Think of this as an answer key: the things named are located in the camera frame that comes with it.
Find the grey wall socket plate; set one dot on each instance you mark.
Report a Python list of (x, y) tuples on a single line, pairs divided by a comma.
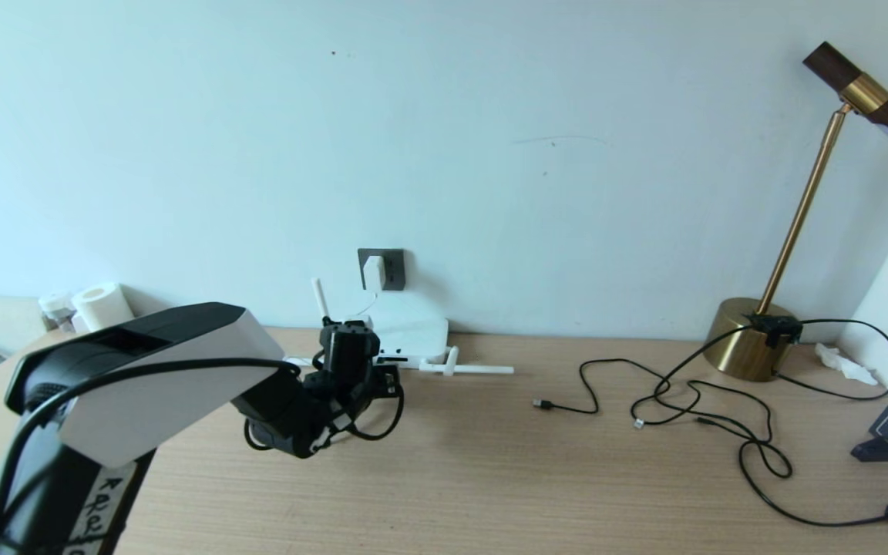
[(396, 270)]

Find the white power adapter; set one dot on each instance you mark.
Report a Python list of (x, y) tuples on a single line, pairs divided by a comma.
[(374, 274)]

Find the white toilet paper roll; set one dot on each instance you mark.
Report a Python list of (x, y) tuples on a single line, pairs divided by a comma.
[(103, 304)]

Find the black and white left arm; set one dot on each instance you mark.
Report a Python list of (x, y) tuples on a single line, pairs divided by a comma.
[(151, 385)]

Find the white router with antennas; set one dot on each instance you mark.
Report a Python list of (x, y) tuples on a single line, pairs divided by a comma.
[(413, 327)]

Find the brass desk lamp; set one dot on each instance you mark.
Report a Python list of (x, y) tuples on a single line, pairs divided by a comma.
[(737, 347)]

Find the crumpled white tissue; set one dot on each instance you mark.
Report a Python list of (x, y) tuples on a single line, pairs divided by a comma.
[(845, 364)]

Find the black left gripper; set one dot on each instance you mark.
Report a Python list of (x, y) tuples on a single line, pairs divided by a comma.
[(388, 381)]

